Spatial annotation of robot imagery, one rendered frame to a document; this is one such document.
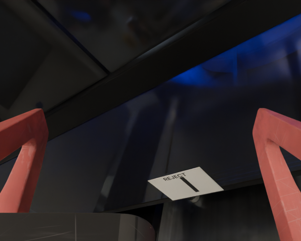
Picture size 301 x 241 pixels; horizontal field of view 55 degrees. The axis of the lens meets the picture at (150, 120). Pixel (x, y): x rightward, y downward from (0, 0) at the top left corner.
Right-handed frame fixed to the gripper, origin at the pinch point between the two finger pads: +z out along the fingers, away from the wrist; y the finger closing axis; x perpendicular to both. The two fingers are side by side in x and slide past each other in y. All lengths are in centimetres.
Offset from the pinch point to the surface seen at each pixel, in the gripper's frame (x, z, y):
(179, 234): 39.8, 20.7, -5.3
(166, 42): 1.3, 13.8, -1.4
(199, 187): 22.8, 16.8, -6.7
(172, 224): 40.5, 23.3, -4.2
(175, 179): 21.6, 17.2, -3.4
